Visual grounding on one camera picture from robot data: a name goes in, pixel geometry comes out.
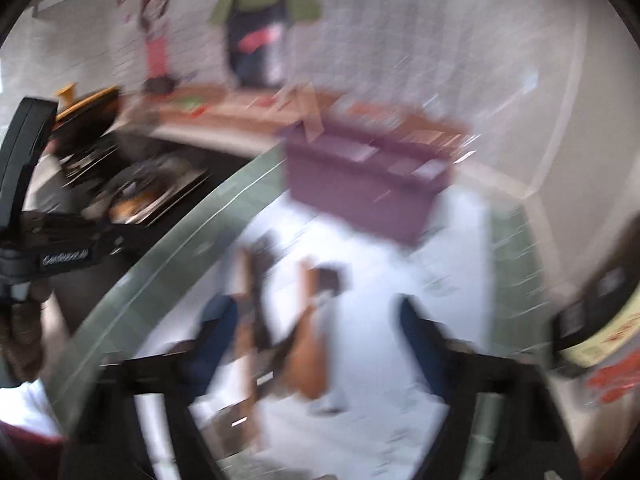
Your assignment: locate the wooden board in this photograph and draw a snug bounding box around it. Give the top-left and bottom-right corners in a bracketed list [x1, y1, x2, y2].
[120, 82, 471, 161]

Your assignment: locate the black pan with orange handle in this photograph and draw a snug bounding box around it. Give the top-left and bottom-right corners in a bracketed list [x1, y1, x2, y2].
[50, 84, 123, 142]

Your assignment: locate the purple utensil organizer box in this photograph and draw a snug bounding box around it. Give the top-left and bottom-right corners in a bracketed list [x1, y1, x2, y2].
[275, 115, 473, 248]

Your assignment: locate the red printed packet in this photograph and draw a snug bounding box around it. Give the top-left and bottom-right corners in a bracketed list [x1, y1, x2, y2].
[560, 310, 640, 411]

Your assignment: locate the wooden spatula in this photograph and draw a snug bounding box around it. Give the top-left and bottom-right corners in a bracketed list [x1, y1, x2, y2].
[280, 257, 351, 411]

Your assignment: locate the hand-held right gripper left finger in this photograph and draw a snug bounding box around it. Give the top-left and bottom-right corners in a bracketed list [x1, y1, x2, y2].
[75, 294, 242, 480]

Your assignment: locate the maroon clothing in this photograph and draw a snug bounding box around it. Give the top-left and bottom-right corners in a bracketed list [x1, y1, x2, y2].
[0, 420, 66, 480]

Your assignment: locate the wooden handled dark utensil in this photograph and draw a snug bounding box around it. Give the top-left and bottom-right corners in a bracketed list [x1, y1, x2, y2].
[234, 240, 282, 411]

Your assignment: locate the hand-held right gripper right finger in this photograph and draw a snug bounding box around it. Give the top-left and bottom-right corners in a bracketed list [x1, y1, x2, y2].
[395, 294, 583, 480]

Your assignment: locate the cartoon girl wall sticker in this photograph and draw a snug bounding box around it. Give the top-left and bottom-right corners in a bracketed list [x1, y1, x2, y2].
[120, 0, 177, 93]

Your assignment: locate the person's left hand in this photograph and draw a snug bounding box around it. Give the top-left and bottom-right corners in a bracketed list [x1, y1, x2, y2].
[0, 280, 68, 386]

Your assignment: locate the dark shelf with packages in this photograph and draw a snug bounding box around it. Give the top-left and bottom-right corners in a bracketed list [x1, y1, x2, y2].
[550, 220, 640, 361]

